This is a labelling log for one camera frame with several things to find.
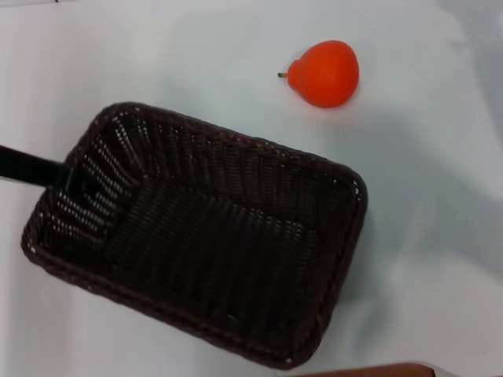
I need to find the orange plastic pear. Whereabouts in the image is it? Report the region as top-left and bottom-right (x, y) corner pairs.
(277, 39), (361, 108)

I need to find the dark brown woven basket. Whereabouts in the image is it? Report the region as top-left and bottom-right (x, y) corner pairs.
(19, 101), (370, 372)

